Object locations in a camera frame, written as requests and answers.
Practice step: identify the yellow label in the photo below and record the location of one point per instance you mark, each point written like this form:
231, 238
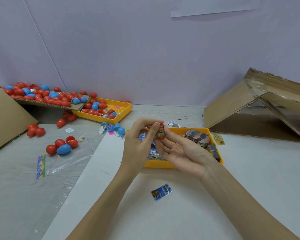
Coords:
218, 139

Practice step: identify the person's left hand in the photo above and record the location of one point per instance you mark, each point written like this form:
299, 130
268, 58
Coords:
137, 150

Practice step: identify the brown cardboard sheet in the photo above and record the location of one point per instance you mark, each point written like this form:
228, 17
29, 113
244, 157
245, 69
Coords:
42, 102

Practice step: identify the torn flattened cardboard box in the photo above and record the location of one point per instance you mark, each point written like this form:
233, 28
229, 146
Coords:
227, 102

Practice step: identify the person's right hand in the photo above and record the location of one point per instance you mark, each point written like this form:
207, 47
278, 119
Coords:
190, 155

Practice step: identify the tall brown cardboard box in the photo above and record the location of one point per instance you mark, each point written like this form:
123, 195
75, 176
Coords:
4, 120

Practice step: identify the pile of plastic eggs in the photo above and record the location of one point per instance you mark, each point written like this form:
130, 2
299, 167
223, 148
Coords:
60, 97

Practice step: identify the person's left forearm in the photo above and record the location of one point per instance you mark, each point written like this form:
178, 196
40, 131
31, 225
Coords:
100, 210

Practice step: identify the white paper sign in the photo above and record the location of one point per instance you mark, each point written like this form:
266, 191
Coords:
215, 5

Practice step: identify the single red plastic egg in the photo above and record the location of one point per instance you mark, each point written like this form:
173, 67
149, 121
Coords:
161, 131

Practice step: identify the blue packet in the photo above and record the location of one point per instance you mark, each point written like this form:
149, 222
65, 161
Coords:
161, 192

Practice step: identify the yellow plastic tray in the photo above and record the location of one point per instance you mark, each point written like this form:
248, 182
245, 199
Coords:
182, 131

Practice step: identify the clear bag with coloured label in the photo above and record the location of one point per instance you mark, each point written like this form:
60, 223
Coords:
67, 162

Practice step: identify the yellow tray under eggs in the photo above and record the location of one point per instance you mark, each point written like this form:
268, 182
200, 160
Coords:
122, 110

